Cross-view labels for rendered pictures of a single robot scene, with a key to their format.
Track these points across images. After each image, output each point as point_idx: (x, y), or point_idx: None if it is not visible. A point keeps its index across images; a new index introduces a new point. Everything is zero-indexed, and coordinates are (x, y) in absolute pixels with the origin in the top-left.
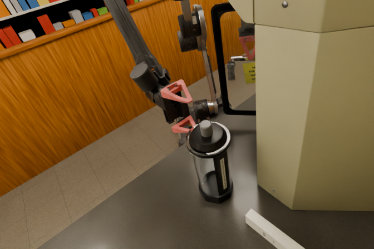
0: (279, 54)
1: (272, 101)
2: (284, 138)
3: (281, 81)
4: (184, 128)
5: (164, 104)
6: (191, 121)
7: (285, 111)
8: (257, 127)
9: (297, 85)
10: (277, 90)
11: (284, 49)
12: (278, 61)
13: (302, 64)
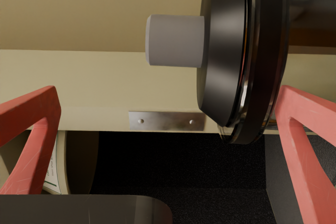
0: (8, 75)
1: (105, 82)
2: (183, 68)
3: (58, 72)
4: (326, 131)
5: (13, 195)
6: (310, 218)
7: (119, 68)
8: (196, 106)
9: (64, 59)
10: (77, 76)
11: (1, 70)
12: (19, 76)
13: (30, 57)
